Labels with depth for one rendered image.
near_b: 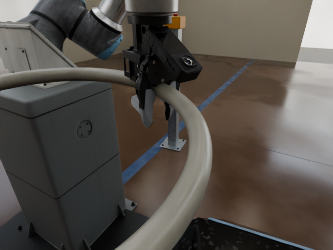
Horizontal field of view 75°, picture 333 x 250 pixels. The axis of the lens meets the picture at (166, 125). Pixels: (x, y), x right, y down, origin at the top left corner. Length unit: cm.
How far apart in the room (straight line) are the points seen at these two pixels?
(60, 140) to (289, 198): 144
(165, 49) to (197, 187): 23
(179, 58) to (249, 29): 622
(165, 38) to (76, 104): 62
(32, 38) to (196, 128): 73
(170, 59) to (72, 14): 74
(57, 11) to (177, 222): 95
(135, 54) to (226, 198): 131
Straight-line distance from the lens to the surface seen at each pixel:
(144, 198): 155
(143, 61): 40
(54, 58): 95
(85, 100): 97
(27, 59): 98
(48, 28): 101
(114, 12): 103
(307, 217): 168
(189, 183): 22
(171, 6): 39
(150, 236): 19
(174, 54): 37
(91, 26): 104
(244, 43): 660
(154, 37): 39
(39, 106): 86
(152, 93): 42
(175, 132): 195
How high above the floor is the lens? 110
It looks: 27 degrees down
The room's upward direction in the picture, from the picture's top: straight up
